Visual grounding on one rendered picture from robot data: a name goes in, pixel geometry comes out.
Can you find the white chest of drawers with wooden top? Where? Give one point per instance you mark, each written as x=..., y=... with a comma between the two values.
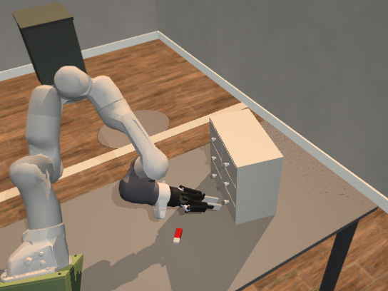
x=258, y=162

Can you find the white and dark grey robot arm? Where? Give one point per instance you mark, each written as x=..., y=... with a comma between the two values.
x=45, y=249

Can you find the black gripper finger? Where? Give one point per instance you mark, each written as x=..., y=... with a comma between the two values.
x=198, y=206
x=197, y=195

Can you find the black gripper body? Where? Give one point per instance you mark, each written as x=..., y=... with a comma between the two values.
x=174, y=198

